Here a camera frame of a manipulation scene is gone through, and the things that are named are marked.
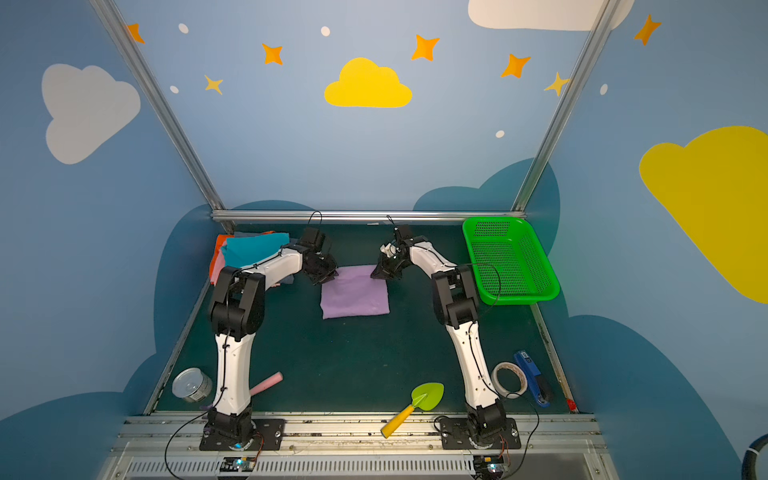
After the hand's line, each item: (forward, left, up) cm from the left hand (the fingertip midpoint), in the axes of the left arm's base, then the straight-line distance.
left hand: (341, 271), depth 104 cm
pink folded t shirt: (0, +44, +1) cm, 44 cm away
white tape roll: (-35, -55, -1) cm, 65 cm away
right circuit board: (-56, -42, -3) cm, 69 cm away
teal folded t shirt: (+5, +35, +4) cm, 35 cm away
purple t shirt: (-8, -5, -1) cm, 10 cm away
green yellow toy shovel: (-41, -27, 0) cm, 49 cm away
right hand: (0, -12, 0) cm, 12 cm away
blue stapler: (-35, -57, +2) cm, 67 cm away
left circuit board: (-56, +20, -3) cm, 59 cm away
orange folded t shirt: (+10, +48, +1) cm, 49 cm away
